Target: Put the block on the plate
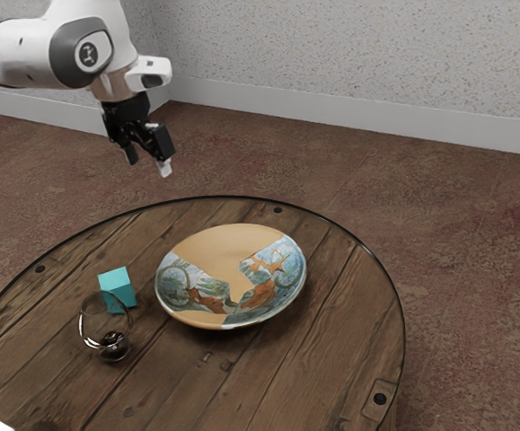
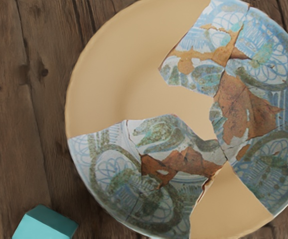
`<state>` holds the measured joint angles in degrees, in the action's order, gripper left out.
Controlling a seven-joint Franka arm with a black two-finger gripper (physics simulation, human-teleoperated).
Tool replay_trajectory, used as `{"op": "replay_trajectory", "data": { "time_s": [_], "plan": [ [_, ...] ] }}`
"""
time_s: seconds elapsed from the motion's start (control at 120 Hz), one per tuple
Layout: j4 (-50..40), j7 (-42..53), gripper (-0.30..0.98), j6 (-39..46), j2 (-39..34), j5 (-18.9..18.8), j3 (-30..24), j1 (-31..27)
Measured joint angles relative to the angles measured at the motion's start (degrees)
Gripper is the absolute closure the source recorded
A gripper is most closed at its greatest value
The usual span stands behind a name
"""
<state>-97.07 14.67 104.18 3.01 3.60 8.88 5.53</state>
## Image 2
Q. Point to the tan plate with blue pattern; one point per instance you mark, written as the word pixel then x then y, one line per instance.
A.
pixel 124 74

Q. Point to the teal block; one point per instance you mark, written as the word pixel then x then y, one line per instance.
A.
pixel 46 224

